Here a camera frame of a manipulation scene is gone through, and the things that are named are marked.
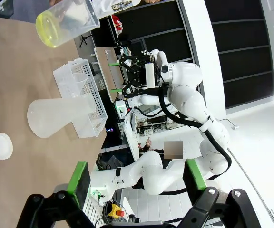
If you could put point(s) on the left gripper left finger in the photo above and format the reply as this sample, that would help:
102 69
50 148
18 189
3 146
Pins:
78 185

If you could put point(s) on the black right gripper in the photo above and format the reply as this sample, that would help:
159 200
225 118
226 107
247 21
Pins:
137 73

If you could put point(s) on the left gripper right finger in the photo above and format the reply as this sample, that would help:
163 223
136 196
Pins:
194 175

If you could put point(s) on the white perforated basket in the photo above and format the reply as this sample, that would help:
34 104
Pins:
89 83

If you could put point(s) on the translucent plastic funnel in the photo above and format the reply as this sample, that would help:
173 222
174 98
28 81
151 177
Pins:
81 85

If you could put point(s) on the translucent Erlenmeyer flask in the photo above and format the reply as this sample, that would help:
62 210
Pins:
49 116

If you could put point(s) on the clear plastic beaker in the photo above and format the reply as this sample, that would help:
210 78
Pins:
63 23

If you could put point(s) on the white round flask cap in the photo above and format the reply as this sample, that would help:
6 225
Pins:
1 146

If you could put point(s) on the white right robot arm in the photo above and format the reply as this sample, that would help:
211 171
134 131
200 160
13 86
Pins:
187 99

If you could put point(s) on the white lab robot arm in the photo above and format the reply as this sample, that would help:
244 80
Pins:
149 99

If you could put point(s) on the brown topped robot table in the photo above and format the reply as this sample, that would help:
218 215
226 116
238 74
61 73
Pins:
106 71

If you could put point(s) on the seated person in black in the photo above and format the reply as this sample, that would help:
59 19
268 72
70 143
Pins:
172 149

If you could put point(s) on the yellow red emergency stop button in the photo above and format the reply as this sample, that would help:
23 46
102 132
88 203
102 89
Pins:
114 210

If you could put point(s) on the red white hanging cloth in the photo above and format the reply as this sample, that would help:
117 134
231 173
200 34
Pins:
118 23

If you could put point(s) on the white equipment cabinet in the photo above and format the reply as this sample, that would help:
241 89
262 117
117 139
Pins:
131 133

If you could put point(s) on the black tripod stand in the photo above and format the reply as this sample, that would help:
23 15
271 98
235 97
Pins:
83 41

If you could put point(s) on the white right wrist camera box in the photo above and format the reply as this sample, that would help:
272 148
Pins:
150 74

